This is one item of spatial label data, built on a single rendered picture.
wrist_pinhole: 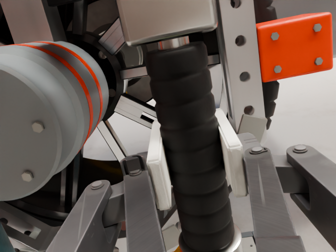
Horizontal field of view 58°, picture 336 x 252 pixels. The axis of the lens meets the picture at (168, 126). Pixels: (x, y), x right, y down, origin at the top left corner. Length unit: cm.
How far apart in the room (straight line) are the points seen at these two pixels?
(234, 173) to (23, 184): 20
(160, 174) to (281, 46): 28
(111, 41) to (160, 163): 36
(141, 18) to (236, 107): 26
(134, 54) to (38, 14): 49
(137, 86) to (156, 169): 79
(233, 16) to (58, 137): 24
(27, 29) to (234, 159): 33
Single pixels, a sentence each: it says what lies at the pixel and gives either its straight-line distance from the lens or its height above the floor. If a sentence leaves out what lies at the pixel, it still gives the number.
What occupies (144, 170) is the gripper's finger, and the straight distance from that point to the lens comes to 15.
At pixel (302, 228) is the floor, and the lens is 146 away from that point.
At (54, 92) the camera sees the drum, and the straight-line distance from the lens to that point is 28.
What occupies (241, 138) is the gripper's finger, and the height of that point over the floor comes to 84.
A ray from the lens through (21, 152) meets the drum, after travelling 29.
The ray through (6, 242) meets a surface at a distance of 45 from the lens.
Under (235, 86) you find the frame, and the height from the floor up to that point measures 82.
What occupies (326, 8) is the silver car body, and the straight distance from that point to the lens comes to 89.
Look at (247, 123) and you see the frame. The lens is 41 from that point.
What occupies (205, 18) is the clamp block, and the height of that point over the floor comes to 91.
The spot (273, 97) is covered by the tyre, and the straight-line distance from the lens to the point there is 51.
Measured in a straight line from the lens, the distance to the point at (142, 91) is 94.
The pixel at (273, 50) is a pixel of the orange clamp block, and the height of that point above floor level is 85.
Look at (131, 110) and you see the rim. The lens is 51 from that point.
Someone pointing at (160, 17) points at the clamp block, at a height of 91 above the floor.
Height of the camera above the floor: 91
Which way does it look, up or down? 18 degrees down
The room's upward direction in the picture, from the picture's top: 12 degrees counter-clockwise
